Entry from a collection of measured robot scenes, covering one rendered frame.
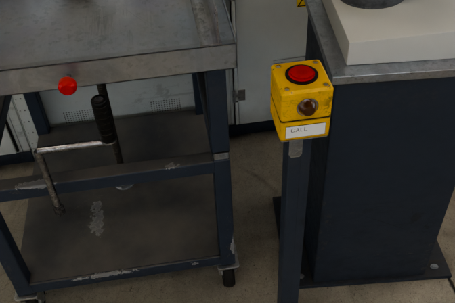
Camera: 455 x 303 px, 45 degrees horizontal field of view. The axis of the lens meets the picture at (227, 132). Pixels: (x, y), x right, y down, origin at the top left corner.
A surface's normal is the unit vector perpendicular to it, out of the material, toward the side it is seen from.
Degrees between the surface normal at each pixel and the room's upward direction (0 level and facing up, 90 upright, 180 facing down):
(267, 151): 0
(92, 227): 0
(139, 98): 90
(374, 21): 3
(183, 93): 90
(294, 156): 90
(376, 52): 90
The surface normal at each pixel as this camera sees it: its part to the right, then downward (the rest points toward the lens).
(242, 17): 0.15, 0.65
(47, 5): -0.04, -0.74
